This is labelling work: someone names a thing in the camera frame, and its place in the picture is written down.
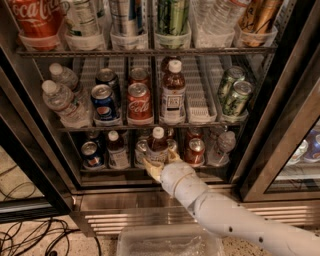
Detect tall tea bottle middle shelf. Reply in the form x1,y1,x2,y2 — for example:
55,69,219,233
161,59,186,125

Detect green can front right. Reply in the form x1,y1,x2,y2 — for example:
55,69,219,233
222,81,253,116

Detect green bottle top shelf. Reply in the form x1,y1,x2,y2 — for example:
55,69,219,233
156,0,189,49

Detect clear water bottle front middle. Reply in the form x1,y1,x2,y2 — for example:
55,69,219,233
42,80,92,128

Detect blue pepsi can bottom shelf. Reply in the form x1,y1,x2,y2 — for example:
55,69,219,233
81,141,104,170

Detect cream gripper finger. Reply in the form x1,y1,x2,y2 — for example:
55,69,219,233
143,158,164,182
168,149,182,163

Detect fridge glass door right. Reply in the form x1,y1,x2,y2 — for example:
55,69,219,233
238,0,320,202

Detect dark can behind pepsi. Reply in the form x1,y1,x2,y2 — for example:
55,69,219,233
95,68,121,105

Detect blue pepsi can middle shelf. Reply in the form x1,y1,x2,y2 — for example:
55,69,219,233
91,84,120,121

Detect clear plastic bin on floor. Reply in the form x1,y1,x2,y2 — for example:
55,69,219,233
116,224,225,256

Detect brown tea bottle behind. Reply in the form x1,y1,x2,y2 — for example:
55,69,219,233
107,130,130,169

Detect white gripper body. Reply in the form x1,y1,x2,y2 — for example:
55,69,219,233
160,161,208,208

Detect golden cans top shelf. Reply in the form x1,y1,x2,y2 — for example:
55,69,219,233
238,0,284,47

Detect silver green can bottom shelf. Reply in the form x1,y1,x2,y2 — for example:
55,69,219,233
135,140,147,168

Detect brown tea bottle white cap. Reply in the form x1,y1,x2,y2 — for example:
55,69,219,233
147,127,168,163

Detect copper can bottom shelf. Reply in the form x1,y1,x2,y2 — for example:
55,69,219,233
167,139,178,152

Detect green can rear right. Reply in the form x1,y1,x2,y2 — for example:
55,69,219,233
218,66,245,103

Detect red can behind coca-cola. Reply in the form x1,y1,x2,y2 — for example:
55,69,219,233
129,67,150,87

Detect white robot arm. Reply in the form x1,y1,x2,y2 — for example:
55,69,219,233
143,150,320,256

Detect black cables on floor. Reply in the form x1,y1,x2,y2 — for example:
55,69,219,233
0,164,102,256

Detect clear water bottle rear middle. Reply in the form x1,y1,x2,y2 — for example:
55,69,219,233
49,63,87,101

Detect red coke can bottom shelf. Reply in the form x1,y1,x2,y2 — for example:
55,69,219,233
184,138,205,167

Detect large coca-cola bottle top shelf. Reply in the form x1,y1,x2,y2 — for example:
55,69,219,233
7,0,63,51

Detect clear water bottle bottom shelf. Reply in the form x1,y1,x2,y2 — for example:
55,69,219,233
207,131,236,167

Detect blue pepsi can shelf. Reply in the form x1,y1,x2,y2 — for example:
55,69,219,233
81,141,104,170
91,84,120,121

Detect empty white shelf tray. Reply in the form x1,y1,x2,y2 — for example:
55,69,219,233
182,56,217,124

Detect red coca-cola can middle shelf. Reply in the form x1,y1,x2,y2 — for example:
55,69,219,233
127,83,152,121

